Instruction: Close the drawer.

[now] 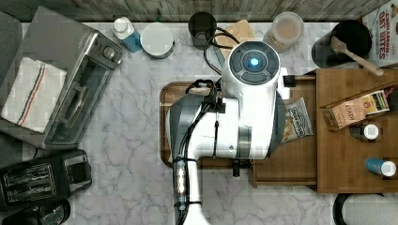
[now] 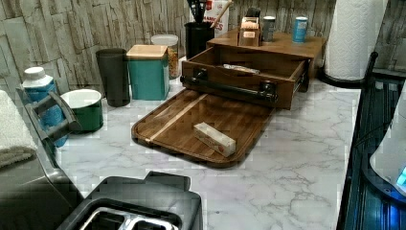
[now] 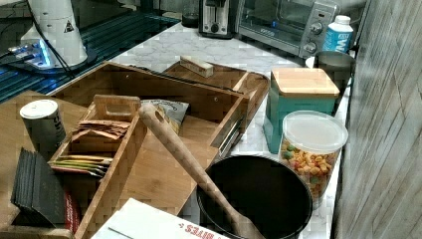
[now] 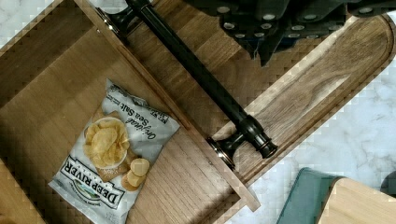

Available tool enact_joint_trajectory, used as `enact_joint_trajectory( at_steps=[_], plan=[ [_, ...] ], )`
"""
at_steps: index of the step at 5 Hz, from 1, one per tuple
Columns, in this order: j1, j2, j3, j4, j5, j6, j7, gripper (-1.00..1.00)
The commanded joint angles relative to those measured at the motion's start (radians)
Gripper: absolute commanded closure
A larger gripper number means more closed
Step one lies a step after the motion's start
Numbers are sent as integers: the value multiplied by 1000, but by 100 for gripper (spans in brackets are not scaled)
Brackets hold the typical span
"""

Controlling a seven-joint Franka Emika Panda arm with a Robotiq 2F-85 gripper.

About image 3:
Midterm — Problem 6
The dark metal cup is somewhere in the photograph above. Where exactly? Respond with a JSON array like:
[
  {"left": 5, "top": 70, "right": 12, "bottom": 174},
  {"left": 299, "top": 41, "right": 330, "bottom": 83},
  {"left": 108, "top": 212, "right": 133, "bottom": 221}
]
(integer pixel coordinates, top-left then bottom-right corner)
[{"left": 314, "top": 51, "right": 355, "bottom": 93}]

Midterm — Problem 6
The stash tea packet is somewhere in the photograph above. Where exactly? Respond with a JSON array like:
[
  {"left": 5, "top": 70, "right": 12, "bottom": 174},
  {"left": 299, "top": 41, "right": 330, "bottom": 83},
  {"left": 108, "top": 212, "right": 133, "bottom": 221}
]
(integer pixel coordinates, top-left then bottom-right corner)
[{"left": 72, "top": 119, "right": 130, "bottom": 140}]

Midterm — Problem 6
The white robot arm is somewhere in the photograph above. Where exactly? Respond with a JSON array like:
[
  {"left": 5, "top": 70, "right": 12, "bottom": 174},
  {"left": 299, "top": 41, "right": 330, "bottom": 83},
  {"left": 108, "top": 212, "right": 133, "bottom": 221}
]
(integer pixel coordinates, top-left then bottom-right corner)
[{"left": 21, "top": 0, "right": 88, "bottom": 70}]

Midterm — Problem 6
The snack bag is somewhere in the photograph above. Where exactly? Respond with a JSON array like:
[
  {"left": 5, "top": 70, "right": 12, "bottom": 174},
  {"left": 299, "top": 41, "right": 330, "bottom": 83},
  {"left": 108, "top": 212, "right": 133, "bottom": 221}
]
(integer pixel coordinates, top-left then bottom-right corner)
[{"left": 141, "top": 99, "right": 189, "bottom": 133}]

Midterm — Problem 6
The clear cereal container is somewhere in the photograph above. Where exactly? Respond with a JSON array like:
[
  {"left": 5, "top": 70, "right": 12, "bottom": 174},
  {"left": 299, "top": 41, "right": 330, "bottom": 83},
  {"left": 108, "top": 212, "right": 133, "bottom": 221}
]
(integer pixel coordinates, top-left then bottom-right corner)
[{"left": 279, "top": 111, "right": 348, "bottom": 209}]

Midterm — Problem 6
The black utensil holder pot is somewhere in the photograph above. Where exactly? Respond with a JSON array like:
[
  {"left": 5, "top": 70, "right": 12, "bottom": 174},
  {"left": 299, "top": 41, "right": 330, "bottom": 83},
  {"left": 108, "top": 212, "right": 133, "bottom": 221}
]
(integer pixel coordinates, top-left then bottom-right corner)
[{"left": 206, "top": 155, "right": 313, "bottom": 239}]

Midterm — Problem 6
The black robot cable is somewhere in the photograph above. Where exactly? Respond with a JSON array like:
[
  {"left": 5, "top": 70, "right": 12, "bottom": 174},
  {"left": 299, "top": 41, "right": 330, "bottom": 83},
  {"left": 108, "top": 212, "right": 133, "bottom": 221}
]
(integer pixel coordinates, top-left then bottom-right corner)
[{"left": 24, "top": 0, "right": 78, "bottom": 79}]

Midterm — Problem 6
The silver toaster oven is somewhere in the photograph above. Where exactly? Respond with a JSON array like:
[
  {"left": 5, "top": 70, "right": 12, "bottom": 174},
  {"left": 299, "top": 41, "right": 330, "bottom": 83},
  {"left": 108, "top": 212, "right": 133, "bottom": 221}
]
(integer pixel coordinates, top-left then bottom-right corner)
[{"left": 238, "top": 0, "right": 339, "bottom": 59}]

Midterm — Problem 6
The cinnamon oat bites box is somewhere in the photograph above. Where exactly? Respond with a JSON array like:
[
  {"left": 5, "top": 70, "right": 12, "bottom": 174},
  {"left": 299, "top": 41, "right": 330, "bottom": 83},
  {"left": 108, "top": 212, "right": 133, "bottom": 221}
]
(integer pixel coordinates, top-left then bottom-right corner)
[{"left": 91, "top": 198, "right": 229, "bottom": 239}]

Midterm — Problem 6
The small wooden block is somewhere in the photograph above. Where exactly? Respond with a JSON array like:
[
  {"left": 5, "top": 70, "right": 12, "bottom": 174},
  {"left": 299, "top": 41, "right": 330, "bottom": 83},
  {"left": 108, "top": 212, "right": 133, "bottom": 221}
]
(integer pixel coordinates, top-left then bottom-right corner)
[{"left": 179, "top": 56, "right": 214, "bottom": 78}]

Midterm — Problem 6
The black silver toaster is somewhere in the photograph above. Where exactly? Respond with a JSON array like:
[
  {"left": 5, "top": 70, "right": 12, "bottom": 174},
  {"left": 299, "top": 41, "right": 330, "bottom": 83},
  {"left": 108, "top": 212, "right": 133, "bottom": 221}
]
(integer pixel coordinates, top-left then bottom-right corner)
[{"left": 199, "top": 0, "right": 237, "bottom": 39}]

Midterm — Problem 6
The wooden serving tray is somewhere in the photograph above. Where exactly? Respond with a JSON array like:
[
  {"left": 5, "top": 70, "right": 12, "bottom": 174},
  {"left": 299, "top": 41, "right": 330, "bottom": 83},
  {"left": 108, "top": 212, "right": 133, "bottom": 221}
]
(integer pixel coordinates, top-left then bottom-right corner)
[{"left": 164, "top": 62, "right": 270, "bottom": 125}]

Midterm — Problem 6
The stack of black coasters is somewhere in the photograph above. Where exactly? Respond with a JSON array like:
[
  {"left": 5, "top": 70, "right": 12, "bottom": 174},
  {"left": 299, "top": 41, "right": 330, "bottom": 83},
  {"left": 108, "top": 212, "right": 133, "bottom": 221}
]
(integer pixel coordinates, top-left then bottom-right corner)
[{"left": 10, "top": 148, "right": 65, "bottom": 227}]

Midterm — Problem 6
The teal canister with wooden lid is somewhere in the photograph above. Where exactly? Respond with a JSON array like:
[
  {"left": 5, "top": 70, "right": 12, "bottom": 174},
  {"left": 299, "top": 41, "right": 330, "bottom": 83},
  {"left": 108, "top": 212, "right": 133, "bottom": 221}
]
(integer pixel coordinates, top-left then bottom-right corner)
[{"left": 263, "top": 68, "right": 340, "bottom": 154}]

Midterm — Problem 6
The white capped shaker bottle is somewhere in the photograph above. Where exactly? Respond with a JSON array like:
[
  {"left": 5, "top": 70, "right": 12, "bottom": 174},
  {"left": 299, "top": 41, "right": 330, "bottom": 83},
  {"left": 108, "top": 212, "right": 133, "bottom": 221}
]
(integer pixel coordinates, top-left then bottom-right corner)
[{"left": 19, "top": 100, "right": 66, "bottom": 160}]

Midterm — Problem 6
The wooden drawer organizer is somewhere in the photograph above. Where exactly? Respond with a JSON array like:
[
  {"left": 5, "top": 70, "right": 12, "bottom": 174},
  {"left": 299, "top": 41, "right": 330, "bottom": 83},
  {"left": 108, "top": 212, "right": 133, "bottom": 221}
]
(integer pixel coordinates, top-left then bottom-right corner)
[{"left": 49, "top": 61, "right": 251, "bottom": 239}]

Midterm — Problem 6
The wooden tea bag caddy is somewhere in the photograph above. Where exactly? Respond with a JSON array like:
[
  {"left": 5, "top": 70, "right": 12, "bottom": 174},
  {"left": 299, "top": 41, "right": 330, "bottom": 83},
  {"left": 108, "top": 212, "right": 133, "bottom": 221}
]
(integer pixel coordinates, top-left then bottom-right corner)
[{"left": 49, "top": 95, "right": 146, "bottom": 239}]

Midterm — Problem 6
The blue white bottle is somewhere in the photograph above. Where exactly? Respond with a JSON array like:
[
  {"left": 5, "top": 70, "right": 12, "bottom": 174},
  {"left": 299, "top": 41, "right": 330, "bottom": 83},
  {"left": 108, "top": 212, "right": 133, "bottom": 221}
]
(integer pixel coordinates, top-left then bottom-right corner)
[{"left": 322, "top": 15, "right": 353, "bottom": 53}]

